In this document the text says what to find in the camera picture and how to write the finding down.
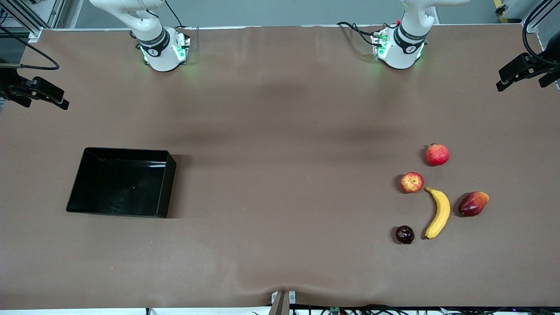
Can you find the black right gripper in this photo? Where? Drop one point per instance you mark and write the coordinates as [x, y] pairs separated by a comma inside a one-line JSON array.
[[8, 82]]

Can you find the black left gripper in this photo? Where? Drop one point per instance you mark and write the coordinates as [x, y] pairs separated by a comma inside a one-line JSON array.
[[544, 64]]

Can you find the black plastic box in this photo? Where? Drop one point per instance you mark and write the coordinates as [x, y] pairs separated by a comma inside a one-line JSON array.
[[122, 188]]

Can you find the red yellow apple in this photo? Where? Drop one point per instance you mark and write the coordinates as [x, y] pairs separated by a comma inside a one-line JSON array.
[[412, 182]]

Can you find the yellow banana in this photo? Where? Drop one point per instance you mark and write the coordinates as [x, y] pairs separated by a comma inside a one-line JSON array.
[[441, 212]]

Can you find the red pomegranate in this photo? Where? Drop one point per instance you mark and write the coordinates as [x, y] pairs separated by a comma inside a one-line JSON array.
[[437, 155]]

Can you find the red yellow mango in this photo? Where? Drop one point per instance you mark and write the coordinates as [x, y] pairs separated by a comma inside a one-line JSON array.
[[472, 204]]

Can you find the dark purple mangosteen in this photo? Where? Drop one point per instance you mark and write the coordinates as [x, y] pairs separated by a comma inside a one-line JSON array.
[[404, 235]]

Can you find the brown table mat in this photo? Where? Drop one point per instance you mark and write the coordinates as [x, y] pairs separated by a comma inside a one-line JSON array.
[[262, 131]]

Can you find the aluminium frame profile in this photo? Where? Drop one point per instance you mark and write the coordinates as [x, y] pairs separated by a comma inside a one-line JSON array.
[[531, 24], [30, 22]]

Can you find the metal mount bracket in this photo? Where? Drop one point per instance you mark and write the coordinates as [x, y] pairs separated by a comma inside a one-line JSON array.
[[282, 302]]

